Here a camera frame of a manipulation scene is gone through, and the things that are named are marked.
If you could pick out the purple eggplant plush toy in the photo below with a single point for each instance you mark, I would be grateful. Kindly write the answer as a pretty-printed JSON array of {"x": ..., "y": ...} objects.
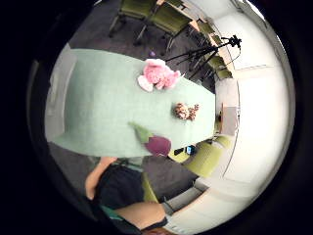
[{"x": 158, "y": 144}]

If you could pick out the the person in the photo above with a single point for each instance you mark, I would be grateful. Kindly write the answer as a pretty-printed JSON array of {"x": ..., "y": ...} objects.
[{"x": 121, "y": 189}]

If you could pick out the pink plush toy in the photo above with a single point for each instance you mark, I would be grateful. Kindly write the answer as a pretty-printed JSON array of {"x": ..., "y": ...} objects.
[{"x": 159, "y": 74}]

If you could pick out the green office chair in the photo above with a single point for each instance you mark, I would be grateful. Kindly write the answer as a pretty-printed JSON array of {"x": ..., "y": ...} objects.
[
  {"x": 169, "y": 19},
  {"x": 135, "y": 8},
  {"x": 205, "y": 160},
  {"x": 178, "y": 156},
  {"x": 206, "y": 28},
  {"x": 221, "y": 67}
]

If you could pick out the small purple ball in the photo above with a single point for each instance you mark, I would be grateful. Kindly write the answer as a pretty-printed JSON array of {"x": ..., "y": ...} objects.
[{"x": 152, "y": 53}]

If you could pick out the black tripod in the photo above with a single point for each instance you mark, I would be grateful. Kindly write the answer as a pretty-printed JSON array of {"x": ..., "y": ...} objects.
[{"x": 202, "y": 54}]

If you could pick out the brown spotted plush toy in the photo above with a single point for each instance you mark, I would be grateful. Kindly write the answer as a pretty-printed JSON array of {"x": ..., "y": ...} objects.
[{"x": 184, "y": 111}]

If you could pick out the light green tablecloth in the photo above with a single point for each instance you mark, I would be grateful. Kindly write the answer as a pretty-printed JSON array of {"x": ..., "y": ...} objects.
[{"x": 104, "y": 104}]

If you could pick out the black camera on tripod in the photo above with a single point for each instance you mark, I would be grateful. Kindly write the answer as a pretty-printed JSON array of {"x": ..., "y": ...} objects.
[{"x": 234, "y": 41}]

